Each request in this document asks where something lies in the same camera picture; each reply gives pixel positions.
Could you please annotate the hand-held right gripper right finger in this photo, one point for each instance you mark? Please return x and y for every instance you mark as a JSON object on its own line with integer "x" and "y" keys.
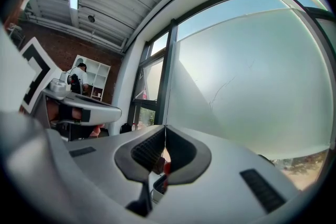
{"x": 225, "y": 191}

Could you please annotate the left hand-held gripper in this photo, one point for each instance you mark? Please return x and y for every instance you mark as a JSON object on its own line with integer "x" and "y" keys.
{"x": 18, "y": 70}

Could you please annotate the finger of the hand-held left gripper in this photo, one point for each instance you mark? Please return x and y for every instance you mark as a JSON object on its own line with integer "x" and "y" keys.
{"x": 105, "y": 112}

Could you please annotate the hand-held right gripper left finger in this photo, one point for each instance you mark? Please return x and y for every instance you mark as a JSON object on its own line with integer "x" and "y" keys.
{"x": 99, "y": 165}

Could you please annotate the white container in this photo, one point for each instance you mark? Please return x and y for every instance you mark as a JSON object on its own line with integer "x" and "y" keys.
{"x": 158, "y": 189}

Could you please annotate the person's left hand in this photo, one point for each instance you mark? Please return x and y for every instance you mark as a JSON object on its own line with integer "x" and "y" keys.
{"x": 52, "y": 111}

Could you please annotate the black bag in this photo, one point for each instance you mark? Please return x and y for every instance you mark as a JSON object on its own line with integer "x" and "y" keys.
{"x": 126, "y": 128}

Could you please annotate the white cubby shelf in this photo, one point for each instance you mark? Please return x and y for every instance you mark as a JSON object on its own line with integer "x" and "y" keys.
{"x": 101, "y": 78}

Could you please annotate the small red object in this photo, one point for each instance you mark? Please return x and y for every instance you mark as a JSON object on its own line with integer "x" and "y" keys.
{"x": 167, "y": 167}

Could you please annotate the round ceiling lamp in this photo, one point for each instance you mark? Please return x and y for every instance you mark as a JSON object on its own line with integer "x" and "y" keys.
{"x": 91, "y": 18}

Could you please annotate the frosted glass panel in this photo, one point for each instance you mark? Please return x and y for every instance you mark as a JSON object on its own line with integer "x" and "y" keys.
{"x": 249, "y": 81}

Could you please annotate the dark window frame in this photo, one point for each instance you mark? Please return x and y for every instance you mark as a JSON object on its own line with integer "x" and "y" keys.
{"x": 168, "y": 65}

